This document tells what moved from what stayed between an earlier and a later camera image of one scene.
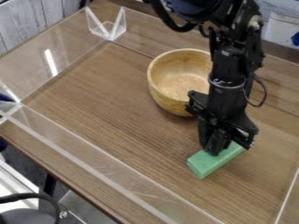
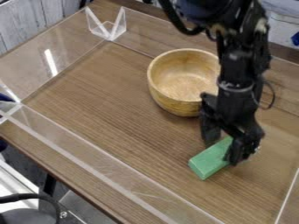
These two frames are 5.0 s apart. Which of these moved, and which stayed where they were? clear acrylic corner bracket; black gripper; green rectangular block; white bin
Moved: black gripper
Stayed: clear acrylic corner bracket; white bin; green rectangular block
